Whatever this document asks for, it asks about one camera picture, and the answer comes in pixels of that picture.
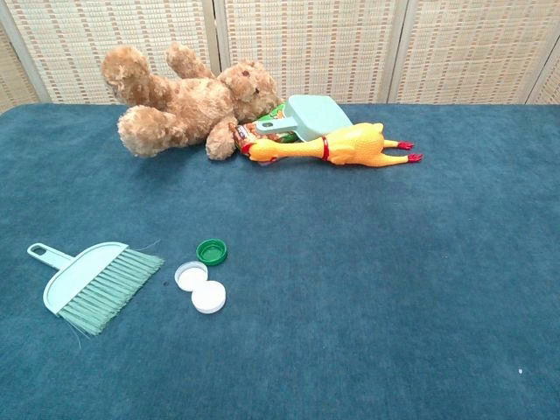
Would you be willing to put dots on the blue plush tablecloth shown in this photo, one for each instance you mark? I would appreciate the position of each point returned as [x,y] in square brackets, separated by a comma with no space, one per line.
[306,284]

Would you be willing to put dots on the yellow rubber chicken toy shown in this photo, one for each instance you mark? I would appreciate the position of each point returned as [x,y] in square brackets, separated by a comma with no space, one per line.
[350,146]

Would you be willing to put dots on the brown teddy bear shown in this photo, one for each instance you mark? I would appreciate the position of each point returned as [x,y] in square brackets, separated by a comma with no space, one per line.
[188,105]

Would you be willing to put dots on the green bottle cap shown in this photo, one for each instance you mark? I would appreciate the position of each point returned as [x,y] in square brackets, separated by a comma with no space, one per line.
[212,253]

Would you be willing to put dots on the mint green dustpan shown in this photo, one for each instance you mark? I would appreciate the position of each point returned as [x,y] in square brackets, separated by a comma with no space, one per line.
[315,116]

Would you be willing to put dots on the white bottle cap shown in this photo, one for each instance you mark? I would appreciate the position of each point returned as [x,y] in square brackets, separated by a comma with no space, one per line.
[191,276]
[208,297]

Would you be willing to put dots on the red-brown snack packet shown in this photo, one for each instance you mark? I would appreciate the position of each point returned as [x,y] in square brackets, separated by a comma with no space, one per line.
[244,133]

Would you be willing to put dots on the green snack packet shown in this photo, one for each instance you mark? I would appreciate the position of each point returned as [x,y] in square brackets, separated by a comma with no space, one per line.
[273,115]

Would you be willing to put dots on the woven folding screen panel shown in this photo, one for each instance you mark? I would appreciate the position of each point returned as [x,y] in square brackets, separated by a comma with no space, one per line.
[549,87]
[315,44]
[13,83]
[472,48]
[74,39]

